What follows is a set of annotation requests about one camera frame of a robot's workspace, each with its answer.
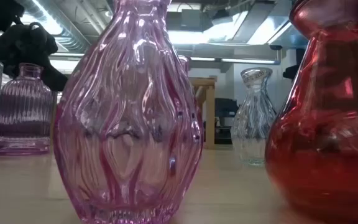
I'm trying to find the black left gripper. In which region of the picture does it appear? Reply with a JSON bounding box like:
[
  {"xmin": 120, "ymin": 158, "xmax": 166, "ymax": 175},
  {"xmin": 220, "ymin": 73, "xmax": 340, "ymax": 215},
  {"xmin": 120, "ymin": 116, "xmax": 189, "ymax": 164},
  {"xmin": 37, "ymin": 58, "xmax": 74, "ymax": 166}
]
[{"xmin": 0, "ymin": 22, "xmax": 70, "ymax": 93}]

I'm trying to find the pink ribbed glass bottle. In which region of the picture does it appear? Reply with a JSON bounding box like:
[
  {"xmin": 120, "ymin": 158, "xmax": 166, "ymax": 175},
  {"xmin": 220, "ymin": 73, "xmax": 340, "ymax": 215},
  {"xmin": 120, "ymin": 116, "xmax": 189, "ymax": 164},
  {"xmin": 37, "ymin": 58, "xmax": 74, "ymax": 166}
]
[{"xmin": 0, "ymin": 62, "xmax": 54, "ymax": 156}]

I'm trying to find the clear flared wavy glass vase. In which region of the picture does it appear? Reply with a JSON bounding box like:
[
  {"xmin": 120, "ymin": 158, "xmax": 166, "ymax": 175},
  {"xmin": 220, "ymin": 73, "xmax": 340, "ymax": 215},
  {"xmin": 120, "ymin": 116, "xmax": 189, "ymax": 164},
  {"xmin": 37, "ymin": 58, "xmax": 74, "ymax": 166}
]
[{"xmin": 230, "ymin": 67, "xmax": 278, "ymax": 166}]

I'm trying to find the red flared glass vase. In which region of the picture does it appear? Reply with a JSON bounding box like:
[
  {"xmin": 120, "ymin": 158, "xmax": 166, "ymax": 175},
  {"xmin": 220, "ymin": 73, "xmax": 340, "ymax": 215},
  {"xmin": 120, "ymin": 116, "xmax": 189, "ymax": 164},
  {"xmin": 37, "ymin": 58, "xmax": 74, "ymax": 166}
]
[{"xmin": 264, "ymin": 0, "xmax": 358, "ymax": 223}]

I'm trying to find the pink wavy glass vase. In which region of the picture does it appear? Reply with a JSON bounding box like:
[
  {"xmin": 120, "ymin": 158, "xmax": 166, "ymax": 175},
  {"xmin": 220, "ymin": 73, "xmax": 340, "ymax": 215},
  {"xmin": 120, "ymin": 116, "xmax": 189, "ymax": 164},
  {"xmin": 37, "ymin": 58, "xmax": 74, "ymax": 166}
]
[{"xmin": 53, "ymin": 0, "xmax": 205, "ymax": 224}]

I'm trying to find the pink long-neck glass vase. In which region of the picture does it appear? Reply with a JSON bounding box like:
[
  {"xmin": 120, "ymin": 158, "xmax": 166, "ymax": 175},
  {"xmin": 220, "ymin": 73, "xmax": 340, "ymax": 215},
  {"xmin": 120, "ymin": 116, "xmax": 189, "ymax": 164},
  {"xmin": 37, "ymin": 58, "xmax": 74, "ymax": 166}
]
[{"xmin": 178, "ymin": 55, "xmax": 193, "ymax": 77}]

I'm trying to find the wooden slatted shelf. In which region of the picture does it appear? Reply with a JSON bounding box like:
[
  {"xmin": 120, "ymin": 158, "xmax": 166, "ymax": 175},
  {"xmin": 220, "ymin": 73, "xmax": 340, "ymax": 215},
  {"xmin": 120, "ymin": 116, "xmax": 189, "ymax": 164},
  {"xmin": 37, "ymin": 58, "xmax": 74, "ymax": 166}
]
[{"xmin": 50, "ymin": 77, "xmax": 219, "ymax": 150}]

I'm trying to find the ceiling light strip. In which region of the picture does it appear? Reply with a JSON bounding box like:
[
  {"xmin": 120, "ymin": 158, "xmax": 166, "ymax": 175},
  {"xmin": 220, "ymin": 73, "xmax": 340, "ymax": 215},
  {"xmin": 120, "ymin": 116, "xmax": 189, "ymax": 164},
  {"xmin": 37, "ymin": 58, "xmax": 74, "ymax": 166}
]
[{"xmin": 191, "ymin": 57, "xmax": 281, "ymax": 65}]

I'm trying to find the black cabinet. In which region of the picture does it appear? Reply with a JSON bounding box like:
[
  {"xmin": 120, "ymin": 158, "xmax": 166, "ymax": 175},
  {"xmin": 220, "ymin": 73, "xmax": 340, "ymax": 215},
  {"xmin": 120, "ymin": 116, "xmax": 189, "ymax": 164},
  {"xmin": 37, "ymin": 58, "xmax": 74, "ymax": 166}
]
[{"xmin": 214, "ymin": 98, "xmax": 239, "ymax": 146}]

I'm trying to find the black wall panel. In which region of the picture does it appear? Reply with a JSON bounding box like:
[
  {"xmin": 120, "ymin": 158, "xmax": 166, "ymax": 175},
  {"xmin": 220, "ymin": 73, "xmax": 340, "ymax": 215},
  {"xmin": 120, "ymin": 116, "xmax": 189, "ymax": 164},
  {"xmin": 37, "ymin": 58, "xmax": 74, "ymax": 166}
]
[{"xmin": 296, "ymin": 48, "xmax": 306, "ymax": 66}]

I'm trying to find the silver spiral ceiling duct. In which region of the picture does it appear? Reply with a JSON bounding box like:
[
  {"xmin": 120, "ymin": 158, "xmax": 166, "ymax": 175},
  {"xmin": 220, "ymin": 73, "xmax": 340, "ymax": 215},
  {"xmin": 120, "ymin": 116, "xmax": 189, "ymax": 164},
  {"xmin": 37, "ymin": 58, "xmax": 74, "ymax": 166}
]
[{"xmin": 17, "ymin": 0, "xmax": 90, "ymax": 54}]

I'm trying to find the rectangular metal ceiling duct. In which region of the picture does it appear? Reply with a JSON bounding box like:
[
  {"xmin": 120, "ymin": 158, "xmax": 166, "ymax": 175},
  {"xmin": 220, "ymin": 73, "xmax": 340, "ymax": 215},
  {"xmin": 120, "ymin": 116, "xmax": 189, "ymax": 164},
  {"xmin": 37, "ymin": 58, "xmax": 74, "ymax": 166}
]
[{"xmin": 203, "ymin": 9, "xmax": 307, "ymax": 50}]

